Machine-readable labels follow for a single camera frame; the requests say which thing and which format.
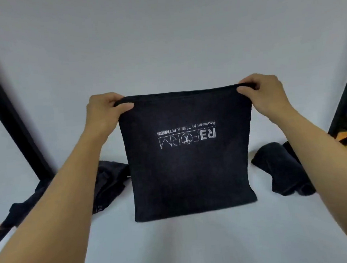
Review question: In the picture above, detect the person's left hand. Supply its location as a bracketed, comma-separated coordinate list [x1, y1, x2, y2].
[82, 90, 138, 149]

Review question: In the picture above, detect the person's right hand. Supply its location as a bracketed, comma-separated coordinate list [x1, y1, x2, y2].
[235, 70, 295, 128]

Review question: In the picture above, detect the heap of dark navy towels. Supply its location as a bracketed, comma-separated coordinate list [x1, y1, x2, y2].
[0, 158, 134, 229]

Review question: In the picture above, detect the plain dark navy towel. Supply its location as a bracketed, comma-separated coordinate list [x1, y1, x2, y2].
[250, 140, 305, 199]

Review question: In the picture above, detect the person's left forearm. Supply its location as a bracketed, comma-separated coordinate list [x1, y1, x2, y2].
[0, 131, 116, 263]

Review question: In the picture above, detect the person's right forearm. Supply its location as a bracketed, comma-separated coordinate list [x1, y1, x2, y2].
[275, 103, 347, 263]

